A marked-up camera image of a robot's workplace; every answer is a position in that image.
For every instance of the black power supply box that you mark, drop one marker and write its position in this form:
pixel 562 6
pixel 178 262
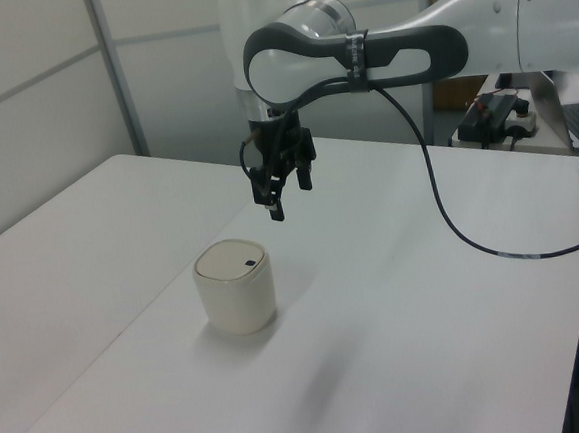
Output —
pixel 487 113

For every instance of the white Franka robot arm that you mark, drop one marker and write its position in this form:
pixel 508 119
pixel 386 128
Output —
pixel 478 6

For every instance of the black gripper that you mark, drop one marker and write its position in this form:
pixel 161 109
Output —
pixel 284 144

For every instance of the white power strip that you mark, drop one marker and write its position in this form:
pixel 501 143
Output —
pixel 522 125

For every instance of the white background desk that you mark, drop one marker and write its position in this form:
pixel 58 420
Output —
pixel 540 145

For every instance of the cream trash can lid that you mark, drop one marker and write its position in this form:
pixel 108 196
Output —
pixel 228 261

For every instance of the grey partition post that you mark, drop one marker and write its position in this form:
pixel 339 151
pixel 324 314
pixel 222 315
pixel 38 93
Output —
pixel 118 74

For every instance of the silver laptop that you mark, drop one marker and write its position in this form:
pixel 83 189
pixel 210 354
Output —
pixel 557 110

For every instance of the small cream trash can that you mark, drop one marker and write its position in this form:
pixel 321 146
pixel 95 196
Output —
pixel 239 306

